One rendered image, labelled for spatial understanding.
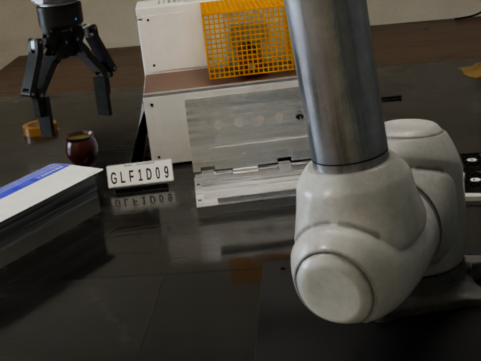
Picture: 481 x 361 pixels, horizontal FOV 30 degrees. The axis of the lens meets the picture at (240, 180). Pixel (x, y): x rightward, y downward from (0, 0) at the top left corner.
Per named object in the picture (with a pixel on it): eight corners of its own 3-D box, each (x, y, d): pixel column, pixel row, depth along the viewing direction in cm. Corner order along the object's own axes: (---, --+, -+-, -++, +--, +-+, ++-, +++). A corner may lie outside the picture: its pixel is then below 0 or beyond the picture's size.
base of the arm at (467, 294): (517, 301, 135) (517, 268, 133) (373, 324, 133) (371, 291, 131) (474, 251, 152) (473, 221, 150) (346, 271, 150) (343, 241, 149)
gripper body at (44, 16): (61, -2, 156) (70, 50, 159) (23, 6, 150) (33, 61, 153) (91, -2, 152) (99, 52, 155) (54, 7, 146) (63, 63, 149)
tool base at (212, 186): (197, 217, 198) (195, 201, 197) (195, 185, 218) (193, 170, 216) (394, 193, 200) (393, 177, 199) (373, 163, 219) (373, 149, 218)
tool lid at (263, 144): (184, 99, 212) (184, 99, 214) (194, 179, 214) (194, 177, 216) (368, 78, 214) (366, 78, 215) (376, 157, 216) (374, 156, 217)
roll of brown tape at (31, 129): (26, 128, 282) (25, 121, 281) (59, 124, 282) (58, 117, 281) (21, 138, 272) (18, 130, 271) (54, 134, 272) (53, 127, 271)
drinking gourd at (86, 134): (64, 180, 230) (56, 140, 227) (79, 169, 238) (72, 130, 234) (93, 181, 228) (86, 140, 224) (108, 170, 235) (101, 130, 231)
